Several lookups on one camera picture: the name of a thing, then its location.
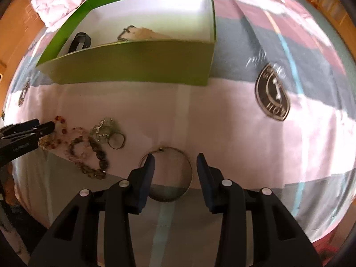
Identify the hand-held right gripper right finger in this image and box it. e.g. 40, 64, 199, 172
196, 154, 323, 267

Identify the curved wooden bed board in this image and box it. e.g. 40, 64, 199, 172
0, 0, 53, 112

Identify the black bangle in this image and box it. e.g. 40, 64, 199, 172
68, 32, 92, 53

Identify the small metal ring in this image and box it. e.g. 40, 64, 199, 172
107, 132, 125, 150

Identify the amber bead bracelet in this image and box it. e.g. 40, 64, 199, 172
37, 116, 70, 151

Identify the teal mattress cover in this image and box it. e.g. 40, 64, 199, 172
239, 0, 352, 70

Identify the person's left hand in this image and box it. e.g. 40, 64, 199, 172
3, 164, 18, 206

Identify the beige strap with buckle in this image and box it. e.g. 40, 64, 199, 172
117, 26, 178, 42

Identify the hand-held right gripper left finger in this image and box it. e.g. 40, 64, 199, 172
28, 154, 155, 267

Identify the green jade pendant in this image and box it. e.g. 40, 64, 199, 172
89, 117, 121, 144

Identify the pink bead bracelet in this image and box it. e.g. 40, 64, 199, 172
67, 127, 92, 162

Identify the silver bangle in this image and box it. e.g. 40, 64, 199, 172
138, 146, 193, 202

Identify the dark brown bead bracelet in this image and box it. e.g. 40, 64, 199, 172
69, 136, 109, 180

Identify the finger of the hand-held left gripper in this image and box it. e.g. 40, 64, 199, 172
0, 119, 40, 138
0, 121, 55, 152

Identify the green cardboard box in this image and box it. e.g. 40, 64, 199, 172
36, 0, 217, 86

